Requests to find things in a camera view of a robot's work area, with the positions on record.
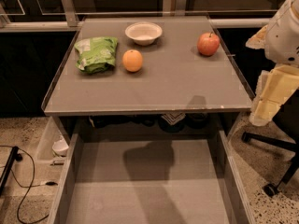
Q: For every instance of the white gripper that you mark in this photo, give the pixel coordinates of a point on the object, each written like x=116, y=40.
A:
x=282, y=41

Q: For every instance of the orange fruit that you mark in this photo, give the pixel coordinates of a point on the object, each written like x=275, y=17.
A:
x=132, y=60

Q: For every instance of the grey open top drawer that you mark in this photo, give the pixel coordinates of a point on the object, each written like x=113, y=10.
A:
x=150, y=178

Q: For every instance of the red apple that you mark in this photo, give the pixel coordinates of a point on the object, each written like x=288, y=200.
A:
x=208, y=44

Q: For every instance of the white paper bowl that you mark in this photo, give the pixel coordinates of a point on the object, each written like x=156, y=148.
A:
x=143, y=33

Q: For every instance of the grey cabinet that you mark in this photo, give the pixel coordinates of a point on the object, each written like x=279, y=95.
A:
x=174, y=77

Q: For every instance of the green snack bag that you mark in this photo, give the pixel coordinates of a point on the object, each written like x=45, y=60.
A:
x=96, y=54

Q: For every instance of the metal railing with glass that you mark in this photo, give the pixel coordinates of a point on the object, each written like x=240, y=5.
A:
x=68, y=15

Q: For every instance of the black bar on floor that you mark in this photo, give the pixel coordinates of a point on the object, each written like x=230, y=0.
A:
x=10, y=160

